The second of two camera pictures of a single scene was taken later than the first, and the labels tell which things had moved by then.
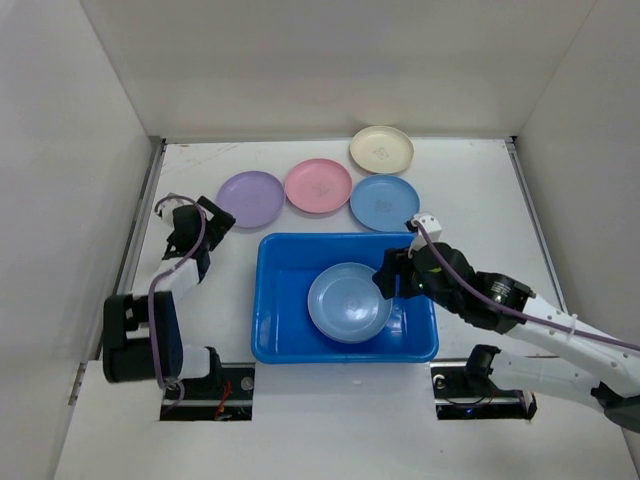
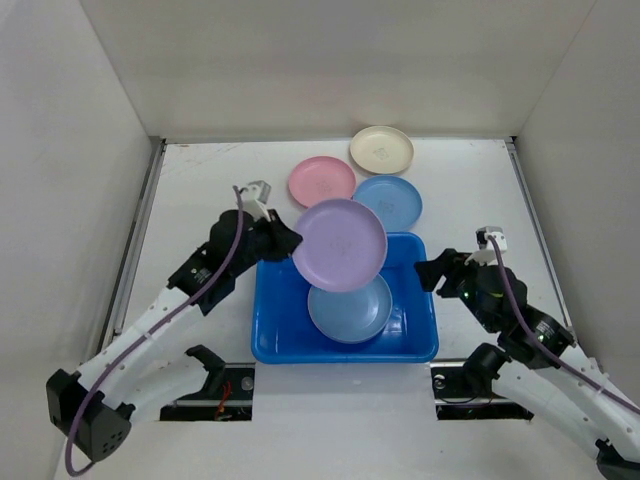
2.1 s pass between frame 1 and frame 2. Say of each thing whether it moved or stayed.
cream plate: stayed
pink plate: stayed
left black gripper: moved
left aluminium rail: stayed
